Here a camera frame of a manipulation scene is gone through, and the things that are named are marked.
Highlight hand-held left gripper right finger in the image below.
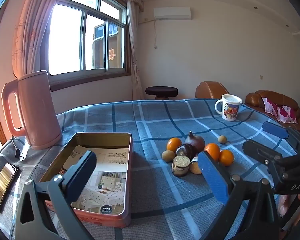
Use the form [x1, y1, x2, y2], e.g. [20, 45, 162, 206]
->
[197, 151, 282, 240]

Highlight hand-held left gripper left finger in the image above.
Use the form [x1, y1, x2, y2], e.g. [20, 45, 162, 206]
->
[14, 150, 97, 240]

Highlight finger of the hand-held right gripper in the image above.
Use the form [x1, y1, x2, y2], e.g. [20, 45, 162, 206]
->
[242, 139, 294, 180]
[262, 121, 300, 153]

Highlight orange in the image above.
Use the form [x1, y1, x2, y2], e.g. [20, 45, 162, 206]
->
[167, 137, 182, 152]
[219, 149, 234, 167]
[204, 143, 220, 161]

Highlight dark brown shiny fruit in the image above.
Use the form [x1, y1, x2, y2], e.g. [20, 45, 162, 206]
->
[176, 144, 197, 160]

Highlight rectangular metal tin box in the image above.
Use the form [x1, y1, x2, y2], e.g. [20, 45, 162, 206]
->
[39, 132, 132, 228]

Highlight kiwi fruit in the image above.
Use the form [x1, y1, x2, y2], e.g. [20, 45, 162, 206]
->
[162, 150, 175, 162]

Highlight pink floral pillow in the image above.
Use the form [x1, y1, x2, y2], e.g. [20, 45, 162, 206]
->
[261, 97, 298, 124]

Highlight printed paper liner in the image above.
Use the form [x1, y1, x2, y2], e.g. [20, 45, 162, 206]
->
[62, 146, 129, 215]

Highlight brown leather sofa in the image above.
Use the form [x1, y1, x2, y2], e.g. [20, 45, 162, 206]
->
[245, 90, 300, 133]

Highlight white printed mug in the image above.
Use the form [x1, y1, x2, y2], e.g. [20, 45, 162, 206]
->
[215, 94, 243, 122]

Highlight blue plaid tablecloth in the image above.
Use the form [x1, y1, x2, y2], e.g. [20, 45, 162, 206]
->
[0, 99, 300, 240]

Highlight black kettle power plug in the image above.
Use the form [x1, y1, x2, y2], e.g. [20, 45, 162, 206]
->
[11, 135, 28, 159]

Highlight brown leather armchair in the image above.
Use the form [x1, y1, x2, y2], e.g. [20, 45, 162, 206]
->
[195, 81, 230, 99]

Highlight black smartphone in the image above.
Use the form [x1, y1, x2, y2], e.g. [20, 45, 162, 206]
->
[0, 162, 20, 210]

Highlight pink electric kettle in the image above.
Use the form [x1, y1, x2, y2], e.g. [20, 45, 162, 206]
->
[1, 70, 63, 150]

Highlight dark round stool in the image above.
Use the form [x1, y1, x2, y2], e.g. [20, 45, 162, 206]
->
[145, 86, 178, 100]

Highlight cream curtain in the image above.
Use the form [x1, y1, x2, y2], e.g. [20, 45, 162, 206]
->
[126, 0, 145, 100]

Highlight sliding glass window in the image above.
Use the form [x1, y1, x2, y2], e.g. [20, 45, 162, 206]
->
[40, 0, 132, 93]

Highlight pink patterned curtain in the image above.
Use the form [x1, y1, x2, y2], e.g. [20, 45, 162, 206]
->
[11, 0, 68, 78]

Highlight white air conditioner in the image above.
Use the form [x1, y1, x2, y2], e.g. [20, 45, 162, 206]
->
[153, 7, 192, 20]

